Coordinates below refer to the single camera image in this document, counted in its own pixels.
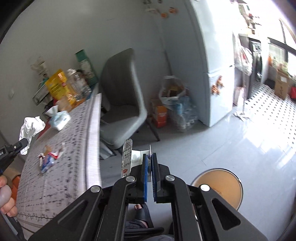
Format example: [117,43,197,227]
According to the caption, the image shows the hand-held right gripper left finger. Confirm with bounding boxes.
[28,153,149,241]

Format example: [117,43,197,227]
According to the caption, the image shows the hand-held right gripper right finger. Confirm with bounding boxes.
[151,152,270,241]

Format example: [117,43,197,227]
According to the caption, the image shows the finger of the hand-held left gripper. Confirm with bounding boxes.
[13,138,28,151]

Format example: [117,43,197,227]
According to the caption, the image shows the white tissue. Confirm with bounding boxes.
[20,117,45,154]

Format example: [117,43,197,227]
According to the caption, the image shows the clear plastic cup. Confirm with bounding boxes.
[131,145,153,167]

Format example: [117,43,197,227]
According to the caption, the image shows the tan round bin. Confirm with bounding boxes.
[191,169,243,210]

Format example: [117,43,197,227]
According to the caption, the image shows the person's left hand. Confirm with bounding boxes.
[0,175,18,217]

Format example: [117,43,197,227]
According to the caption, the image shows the red placemat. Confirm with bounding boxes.
[35,116,52,142]

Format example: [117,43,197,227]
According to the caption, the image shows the blue snack wrapper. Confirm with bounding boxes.
[38,151,65,174]

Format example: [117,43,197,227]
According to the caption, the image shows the black slipper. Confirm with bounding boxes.
[134,203,153,229]

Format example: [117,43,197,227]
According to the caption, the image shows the soft tissue pack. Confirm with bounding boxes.
[45,105,71,131]

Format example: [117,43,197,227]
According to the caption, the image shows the person's patterned pants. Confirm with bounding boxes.
[125,219,176,241]

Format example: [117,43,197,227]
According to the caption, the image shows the grey patterned tablecloth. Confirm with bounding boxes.
[16,94,103,240]

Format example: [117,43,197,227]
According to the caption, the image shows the orange carton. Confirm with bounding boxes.
[150,99,169,128]

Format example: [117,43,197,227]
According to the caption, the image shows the yellow snack bag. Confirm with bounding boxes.
[45,69,77,109]

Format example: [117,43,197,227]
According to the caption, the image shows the pack of water bottles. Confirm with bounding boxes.
[169,95,199,133]

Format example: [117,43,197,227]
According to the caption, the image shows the white paper package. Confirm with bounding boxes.
[30,56,48,79]

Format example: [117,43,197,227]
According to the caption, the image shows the clear plastic jug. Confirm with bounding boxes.
[66,68,92,102]

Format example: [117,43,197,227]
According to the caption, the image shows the white plastic bag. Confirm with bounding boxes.
[158,75,188,105]

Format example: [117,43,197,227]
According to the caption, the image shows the grey chair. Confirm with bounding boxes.
[99,48,160,151]

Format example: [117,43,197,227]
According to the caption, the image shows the tall green box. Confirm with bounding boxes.
[75,49,99,86]

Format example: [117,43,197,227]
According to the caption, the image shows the large orange fridge magnet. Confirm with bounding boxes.
[211,75,225,96]

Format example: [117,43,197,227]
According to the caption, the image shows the white paper bag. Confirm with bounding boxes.
[233,86,245,106]

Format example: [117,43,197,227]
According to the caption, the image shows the white refrigerator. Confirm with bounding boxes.
[157,0,236,127]

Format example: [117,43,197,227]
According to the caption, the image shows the hanging plastic bags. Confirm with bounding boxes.
[234,35,253,76]

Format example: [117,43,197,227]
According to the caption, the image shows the grey washing machine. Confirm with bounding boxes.
[238,34,263,98]

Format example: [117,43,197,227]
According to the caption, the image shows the cardboard box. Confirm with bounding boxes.
[274,69,290,100]

